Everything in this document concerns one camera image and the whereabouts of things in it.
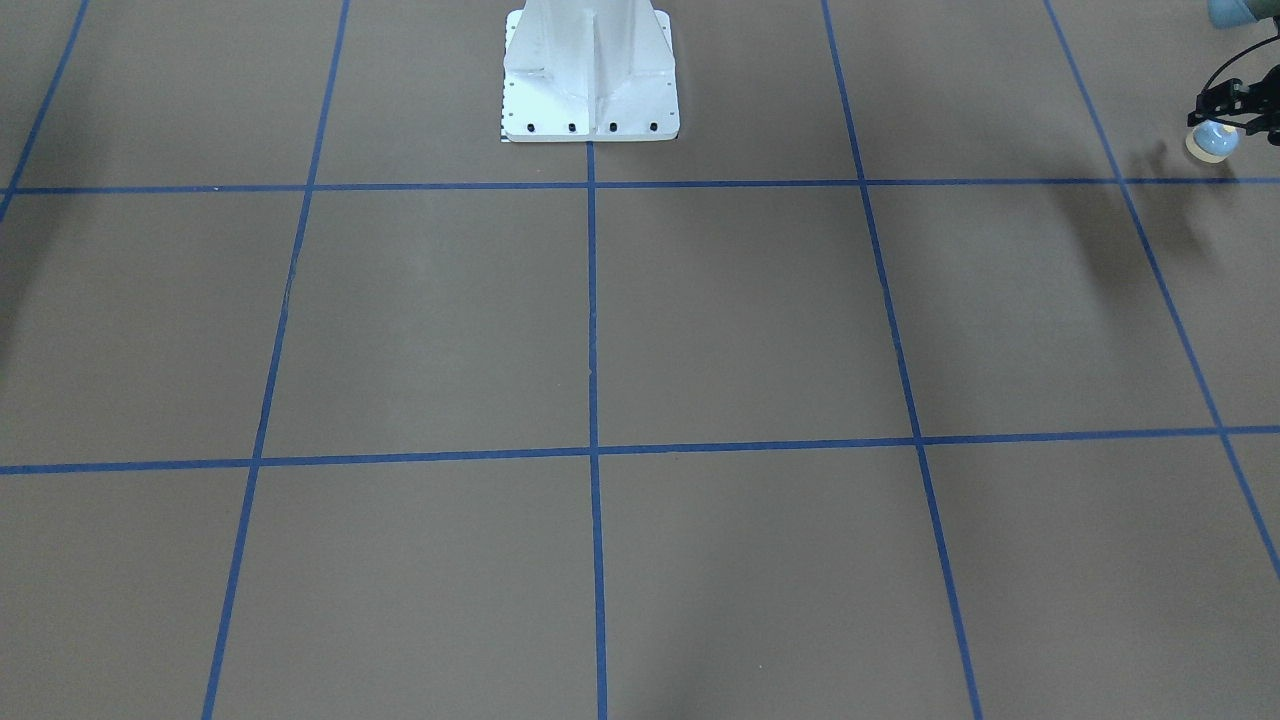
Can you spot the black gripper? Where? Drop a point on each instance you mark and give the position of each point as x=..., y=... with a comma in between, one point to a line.
x=1222, y=103

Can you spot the white camera stand pedestal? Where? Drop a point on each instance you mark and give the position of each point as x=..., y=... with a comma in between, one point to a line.
x=589, y=71

